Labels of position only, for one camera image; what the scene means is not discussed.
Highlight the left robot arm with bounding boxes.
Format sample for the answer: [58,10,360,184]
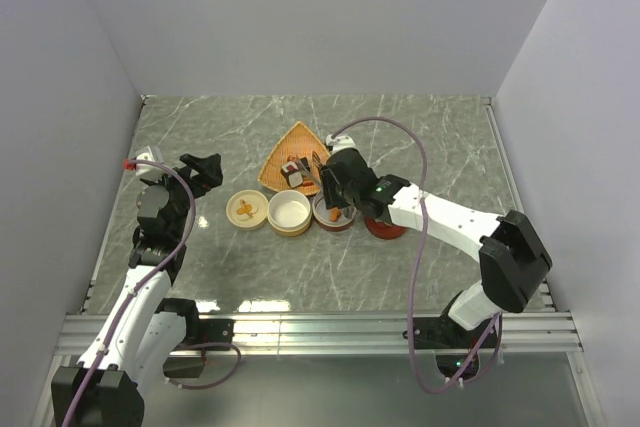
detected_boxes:
[51,147,223,426]

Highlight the cream lid with orange handle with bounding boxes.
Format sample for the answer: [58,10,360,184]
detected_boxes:
[225,190,268,231]

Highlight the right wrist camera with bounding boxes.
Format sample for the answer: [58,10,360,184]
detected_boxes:
[325,134,356,155]

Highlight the sushi roll red centre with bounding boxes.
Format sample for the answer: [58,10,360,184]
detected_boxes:
[281,161,299,177]

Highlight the sushi roll green centre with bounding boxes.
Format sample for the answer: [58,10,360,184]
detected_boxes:
[297,157,311,176]

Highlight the metal tongs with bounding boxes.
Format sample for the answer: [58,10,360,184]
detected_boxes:
[299,151,323,188]

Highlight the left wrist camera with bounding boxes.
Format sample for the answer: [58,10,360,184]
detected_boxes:
[124,146,164,183]

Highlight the sushi roll white centre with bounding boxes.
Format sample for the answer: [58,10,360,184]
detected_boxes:
[283,170,304,189]

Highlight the orange fried shrimp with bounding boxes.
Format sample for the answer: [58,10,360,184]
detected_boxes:
[329,208,342,222]

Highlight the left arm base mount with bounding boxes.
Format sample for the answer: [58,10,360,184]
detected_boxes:
[163,317,235,379]

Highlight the red bowl silver inside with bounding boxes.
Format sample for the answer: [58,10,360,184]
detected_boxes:
[311,192,357,232]

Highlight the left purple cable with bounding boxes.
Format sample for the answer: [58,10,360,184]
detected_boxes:
[59,159,242,427]

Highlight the red lid with white handle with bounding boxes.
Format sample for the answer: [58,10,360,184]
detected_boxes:
[364,217,408,240]

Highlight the aluminium front rail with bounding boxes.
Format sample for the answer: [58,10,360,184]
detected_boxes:
[54,311,584,356]

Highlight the woven bamboo tray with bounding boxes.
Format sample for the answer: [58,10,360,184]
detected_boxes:
[257,121,329,196]

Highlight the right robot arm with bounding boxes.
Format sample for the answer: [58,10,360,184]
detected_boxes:
[320,148,553,349]

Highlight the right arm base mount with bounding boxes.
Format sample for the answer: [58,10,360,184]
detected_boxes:
[413,315,502,381]

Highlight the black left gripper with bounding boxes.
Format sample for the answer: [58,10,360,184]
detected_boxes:
[144,154,222,238]

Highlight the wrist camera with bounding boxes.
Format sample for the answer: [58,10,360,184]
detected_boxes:
[124,146,164,183]
[325,134,356,155]

